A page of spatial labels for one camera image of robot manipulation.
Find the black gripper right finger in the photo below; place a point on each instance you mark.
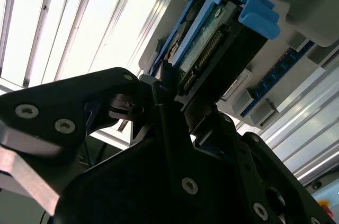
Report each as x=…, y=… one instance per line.
x=238, y=160

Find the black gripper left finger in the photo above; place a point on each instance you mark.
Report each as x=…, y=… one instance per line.
x=66, y=97

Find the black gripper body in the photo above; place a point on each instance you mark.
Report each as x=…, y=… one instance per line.
x=127, y=195

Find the hard disk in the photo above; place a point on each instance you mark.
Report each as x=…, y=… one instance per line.
x=212, y=49

